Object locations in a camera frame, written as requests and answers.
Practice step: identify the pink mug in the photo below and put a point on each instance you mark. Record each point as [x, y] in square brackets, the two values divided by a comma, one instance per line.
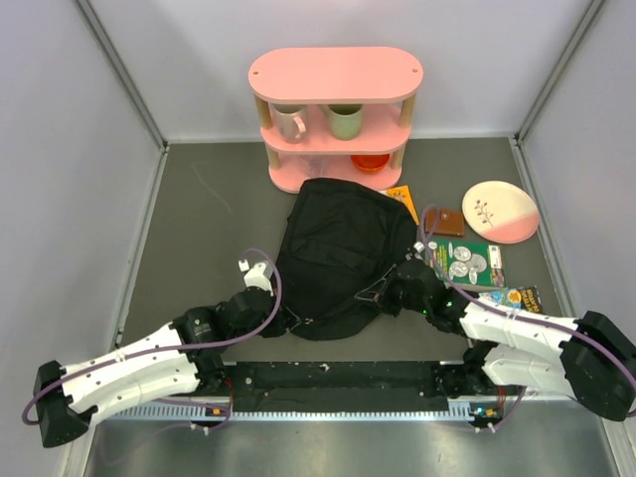
[291, 121]

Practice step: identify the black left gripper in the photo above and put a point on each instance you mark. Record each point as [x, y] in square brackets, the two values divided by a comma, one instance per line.
[282, 323]

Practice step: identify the pink and cream plate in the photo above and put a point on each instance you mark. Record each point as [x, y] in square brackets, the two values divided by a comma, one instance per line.
[500, 212]

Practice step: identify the green mug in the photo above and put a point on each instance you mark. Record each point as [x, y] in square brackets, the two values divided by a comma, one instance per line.
[345, 120]

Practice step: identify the orange plastic bowl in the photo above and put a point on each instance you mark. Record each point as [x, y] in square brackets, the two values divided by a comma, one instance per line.
[370, 164]

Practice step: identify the green coin book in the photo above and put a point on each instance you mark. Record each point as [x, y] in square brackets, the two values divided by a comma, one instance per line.
[474, 266]

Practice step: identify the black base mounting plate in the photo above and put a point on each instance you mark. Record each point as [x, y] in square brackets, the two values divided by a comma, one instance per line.
[352, 386]

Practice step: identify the orange paperback book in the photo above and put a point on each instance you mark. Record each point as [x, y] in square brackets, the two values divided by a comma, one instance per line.
[403, 195]

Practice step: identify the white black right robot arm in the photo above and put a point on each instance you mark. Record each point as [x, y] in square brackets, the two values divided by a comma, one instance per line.
[588, 359]

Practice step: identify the black yellow treehouse book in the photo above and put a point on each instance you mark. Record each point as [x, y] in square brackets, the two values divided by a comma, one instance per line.
[527, 298]

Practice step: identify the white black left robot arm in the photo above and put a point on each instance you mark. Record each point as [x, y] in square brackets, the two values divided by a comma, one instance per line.
[183, 357]

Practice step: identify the brown leather wallet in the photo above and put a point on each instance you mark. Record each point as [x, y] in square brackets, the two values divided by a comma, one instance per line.
[445, 222]

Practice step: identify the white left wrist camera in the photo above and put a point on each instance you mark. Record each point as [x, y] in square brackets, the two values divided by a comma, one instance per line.
[256, 275]

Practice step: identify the black student backpack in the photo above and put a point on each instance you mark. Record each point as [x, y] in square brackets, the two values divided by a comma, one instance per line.
[340, 239]

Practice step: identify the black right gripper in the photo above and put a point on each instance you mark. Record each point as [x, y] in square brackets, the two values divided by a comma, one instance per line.
[383, 289]

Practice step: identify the clear drinking glass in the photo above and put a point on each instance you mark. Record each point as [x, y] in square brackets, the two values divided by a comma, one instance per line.
[315, 166]

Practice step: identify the pink wooden shelf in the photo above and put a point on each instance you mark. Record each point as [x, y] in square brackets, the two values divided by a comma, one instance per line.
[384, 80]

